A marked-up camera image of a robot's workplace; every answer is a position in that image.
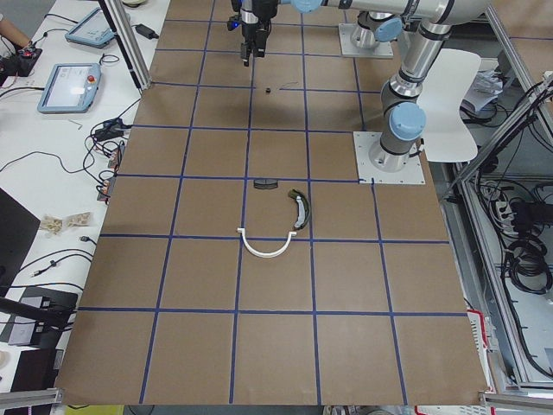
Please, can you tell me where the blue teach pendant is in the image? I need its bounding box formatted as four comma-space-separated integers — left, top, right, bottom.
37, 63, 102, 114
65, 7, 114, 48

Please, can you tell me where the black brake pad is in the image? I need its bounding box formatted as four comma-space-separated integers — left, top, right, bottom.
253, 178, 278, 190

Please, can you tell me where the white curved plastic part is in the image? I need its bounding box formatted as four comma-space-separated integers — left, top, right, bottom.
236, 227, 297, 259

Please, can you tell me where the white chair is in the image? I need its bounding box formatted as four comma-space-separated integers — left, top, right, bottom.
417, 48, 481, 163

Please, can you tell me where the blue teach pendant far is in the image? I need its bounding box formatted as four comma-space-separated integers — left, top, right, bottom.
65, 7, 114, 48

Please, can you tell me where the aluminium frame post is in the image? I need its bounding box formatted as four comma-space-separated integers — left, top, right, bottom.
99, 0, 151, 91

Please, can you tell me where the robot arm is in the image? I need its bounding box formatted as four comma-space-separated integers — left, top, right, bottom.
226, 0, 490, 78
369, 19, 452, 173

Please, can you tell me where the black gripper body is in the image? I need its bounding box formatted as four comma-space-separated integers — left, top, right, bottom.
226, 0, 277, 59

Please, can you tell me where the blue teach pendant near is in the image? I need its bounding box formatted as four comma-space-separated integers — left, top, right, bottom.
37, 63, 102, 114

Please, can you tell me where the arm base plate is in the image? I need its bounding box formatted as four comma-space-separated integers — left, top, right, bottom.
353, 131, 426, 185
338, 23, 393, 59

